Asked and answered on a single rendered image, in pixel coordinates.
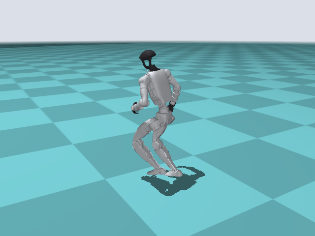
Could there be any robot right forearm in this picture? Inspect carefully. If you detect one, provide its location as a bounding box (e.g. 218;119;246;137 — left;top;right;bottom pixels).
170;91;180;105

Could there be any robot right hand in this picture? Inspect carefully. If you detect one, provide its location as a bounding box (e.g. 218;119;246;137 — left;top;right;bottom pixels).
167;101;176;112

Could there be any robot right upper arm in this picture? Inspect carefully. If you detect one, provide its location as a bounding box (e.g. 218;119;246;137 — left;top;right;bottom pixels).
164;69;181;93

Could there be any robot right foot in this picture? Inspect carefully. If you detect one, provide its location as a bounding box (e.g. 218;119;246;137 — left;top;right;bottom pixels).
164;169;183;177

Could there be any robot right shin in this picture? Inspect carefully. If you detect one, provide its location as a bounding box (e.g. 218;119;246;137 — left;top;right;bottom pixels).
154;141;178;172

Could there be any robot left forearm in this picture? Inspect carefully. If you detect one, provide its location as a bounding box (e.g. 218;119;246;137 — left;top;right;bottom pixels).
131;99;144;111

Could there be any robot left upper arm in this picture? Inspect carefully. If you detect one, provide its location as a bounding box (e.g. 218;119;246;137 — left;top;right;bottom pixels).
139;74;150;107

